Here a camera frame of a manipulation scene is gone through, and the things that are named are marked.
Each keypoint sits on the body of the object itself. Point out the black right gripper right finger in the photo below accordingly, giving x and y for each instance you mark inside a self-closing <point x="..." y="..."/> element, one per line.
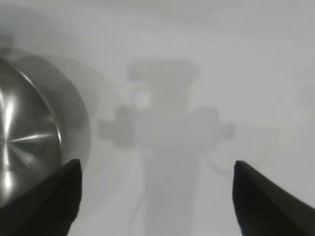
<point x="265" y="209"/>

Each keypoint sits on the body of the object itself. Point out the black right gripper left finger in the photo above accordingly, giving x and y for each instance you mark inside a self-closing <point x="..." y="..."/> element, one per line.
<point x="44" y="209"/>

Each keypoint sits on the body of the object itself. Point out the stainless steel mixing bowl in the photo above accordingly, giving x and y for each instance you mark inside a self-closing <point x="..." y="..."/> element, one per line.
<point x="32" y="123"/>

